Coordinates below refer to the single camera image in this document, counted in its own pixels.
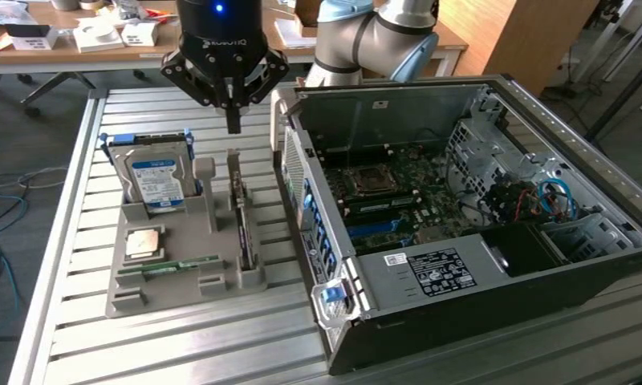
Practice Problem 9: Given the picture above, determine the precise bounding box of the blue release latch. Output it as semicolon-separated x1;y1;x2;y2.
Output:
321;285;350;306

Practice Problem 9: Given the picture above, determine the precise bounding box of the white floor cable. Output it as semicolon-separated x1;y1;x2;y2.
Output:
0;166;69;190

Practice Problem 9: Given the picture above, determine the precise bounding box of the stack of white papers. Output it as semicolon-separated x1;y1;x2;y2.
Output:
274;18;318;50

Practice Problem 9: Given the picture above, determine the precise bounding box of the green RAM stick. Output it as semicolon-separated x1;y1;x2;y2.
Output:
118;256;220;278

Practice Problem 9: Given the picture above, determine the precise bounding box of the brown cardboard box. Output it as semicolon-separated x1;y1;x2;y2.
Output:
294;0;322;27

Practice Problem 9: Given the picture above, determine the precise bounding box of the open black PC case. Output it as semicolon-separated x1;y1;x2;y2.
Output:
270;74;642;376

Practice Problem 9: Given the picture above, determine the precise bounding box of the black and red wire bundle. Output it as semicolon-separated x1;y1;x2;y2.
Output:
484;180;545;224

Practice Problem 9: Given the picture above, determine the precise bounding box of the small white labelled box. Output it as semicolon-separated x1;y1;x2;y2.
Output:
122;22;160;47

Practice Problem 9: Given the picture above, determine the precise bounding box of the white box with black lid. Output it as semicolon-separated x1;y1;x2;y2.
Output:
3;23;60;51

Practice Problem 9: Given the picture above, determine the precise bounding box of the crumpled plastic packaging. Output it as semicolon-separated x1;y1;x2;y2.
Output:
109;0;151;21

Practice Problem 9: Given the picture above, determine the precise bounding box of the grey plastic parts rack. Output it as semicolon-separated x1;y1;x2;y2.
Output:
105;156;270;320

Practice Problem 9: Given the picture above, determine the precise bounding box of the clear plastic bag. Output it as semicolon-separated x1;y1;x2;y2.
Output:
0;0;39;27

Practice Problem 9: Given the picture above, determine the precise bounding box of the orange small item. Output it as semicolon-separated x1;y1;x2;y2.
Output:
143;6;171;24

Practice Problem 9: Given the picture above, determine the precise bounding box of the blue floor cable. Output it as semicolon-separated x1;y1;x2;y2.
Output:
0;176;31;344

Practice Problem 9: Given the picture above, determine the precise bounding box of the metal drive cage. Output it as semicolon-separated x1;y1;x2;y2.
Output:
443;118;524;193

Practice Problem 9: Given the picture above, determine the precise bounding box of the graphics card with metal bracket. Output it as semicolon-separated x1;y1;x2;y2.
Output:
224;147;262;274

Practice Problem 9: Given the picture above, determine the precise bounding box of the grey power supply unit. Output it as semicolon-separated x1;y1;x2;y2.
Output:
347;234;510;316

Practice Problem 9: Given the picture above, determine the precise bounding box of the hard disk in blue carrier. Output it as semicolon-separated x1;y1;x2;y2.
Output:
100;128;198;216

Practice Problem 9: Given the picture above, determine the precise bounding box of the white box with tape roll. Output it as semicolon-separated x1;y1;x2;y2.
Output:
73;18;126;54

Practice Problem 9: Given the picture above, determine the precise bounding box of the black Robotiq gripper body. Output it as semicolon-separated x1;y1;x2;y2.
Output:
175;0;272;83

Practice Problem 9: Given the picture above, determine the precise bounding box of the CPU chip with metal lid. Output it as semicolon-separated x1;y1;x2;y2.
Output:
126;230;162;257

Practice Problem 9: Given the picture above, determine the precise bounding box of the wooden desk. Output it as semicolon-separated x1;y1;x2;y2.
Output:
174;0;470;77
0;0;179;76

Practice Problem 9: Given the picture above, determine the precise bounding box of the wooden cabinet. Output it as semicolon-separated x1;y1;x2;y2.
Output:
438;0;604;97

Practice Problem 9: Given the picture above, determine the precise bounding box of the CPU socket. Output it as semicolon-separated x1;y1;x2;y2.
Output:
347;166;401;193

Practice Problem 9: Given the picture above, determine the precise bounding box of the black slanted pole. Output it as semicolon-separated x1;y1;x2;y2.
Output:
586;35;642;142

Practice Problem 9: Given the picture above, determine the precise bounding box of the green motherboard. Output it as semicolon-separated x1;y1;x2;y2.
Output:
321;142;489;256

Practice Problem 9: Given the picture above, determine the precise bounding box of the blue wire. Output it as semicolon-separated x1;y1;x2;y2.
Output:
537;177;581;222

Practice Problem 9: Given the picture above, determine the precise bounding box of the metal disk bay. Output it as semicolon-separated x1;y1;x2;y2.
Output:
540;212;641;264

